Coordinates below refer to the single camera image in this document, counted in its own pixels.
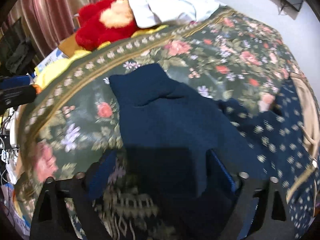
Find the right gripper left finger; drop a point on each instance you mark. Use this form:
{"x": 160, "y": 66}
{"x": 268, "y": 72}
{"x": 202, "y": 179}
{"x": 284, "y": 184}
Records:
{"x": 90, "y": 188}

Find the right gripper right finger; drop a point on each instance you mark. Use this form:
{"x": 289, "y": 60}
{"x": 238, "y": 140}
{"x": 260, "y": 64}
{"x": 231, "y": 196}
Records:
{"x": 229, "y": 200}

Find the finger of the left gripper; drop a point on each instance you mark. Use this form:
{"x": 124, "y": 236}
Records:
{"x": 14, "y": 97}

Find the navy patterned hooded sweater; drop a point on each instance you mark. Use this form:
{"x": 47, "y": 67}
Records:
{"x": 167, "y": 129}

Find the green floral bedspread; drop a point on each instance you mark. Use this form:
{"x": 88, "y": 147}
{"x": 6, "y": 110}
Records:
{"x": 75, "y": 120}

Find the striped pink curtain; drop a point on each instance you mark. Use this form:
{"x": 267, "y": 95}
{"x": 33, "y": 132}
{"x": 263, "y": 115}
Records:
{"x": 46, "y": 22}

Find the red plush toy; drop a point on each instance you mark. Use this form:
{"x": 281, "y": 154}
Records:
{"x": 105, "y": 21}

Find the white cloth on bed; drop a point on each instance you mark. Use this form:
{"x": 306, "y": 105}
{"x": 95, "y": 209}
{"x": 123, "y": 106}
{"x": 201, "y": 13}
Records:
{"x": 149, "y": 13}

